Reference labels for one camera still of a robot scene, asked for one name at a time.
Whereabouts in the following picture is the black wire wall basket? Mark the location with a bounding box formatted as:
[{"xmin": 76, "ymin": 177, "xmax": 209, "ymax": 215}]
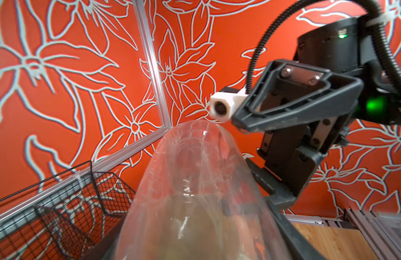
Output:
[{"xmin": 0, "ymin": 161, "xmax": 135, "ymax": 260}]

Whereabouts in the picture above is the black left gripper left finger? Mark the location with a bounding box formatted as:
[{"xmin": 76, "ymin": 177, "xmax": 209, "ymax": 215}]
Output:
[{"xmin": 81, "ymin": 216, "xmax": 126, "ymax": 260}]

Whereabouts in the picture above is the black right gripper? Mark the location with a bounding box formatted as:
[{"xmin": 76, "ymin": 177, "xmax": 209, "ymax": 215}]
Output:
[{"xmin": 231, "ymin": 59, "xmax": 364, "ymax": 210}]

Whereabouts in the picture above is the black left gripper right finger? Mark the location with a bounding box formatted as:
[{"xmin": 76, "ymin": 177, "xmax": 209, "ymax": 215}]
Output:
[{"xmin": 268, "ymin": 202, "xmax": 326, "ymax": 260}]

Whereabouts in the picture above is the glass jar patterned lid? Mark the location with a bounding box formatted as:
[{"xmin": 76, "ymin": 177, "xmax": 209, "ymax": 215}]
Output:
[{"xmin": 113, "ymin": 120, "xmax": 291, "ymax": 260}]

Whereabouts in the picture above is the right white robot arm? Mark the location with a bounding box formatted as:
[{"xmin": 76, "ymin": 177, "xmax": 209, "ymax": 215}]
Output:
[{"xmin": 231, "ymin": 1, "xmax": 401, "ymax": 210}]

